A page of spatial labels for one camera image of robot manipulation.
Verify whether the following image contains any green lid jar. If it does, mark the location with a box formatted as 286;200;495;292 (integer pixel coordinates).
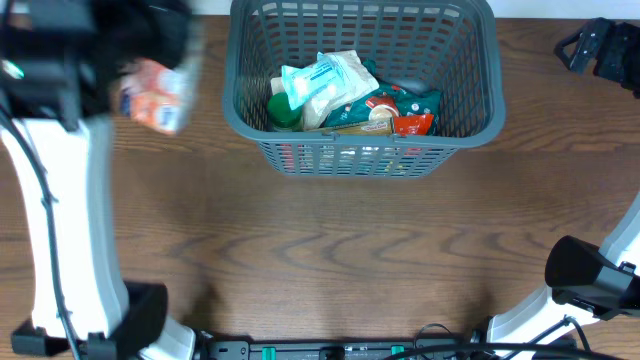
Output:
267;92;303;132

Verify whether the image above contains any green Nescafe bag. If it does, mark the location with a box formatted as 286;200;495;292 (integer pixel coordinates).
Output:
322;60;442;128

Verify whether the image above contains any black cable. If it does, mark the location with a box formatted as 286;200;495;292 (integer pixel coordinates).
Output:
389;314;596;360
0;104;84;360

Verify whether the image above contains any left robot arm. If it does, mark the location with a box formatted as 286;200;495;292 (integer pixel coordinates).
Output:
1;1;207;360

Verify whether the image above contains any teal small sachet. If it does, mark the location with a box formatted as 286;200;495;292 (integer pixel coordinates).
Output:
281;53;344;110

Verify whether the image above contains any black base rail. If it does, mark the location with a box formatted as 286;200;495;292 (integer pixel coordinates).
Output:
194;324;579;360

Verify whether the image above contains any grey plastic basket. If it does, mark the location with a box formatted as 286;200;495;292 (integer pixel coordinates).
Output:
223;0;506;177

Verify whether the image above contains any right black cable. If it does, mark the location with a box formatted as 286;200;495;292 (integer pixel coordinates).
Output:
389;314;596;360

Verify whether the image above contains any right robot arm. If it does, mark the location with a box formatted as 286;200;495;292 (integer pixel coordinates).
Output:
470;18;639;359

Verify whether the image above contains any left black cable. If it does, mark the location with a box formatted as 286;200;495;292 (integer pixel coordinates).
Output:
0;104;84;360

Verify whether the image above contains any orange biscuit packet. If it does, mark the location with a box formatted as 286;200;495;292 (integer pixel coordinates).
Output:
314;114;437;136

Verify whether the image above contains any Kleenex tissue multipack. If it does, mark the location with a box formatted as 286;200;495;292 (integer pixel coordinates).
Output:
118;52;203;136

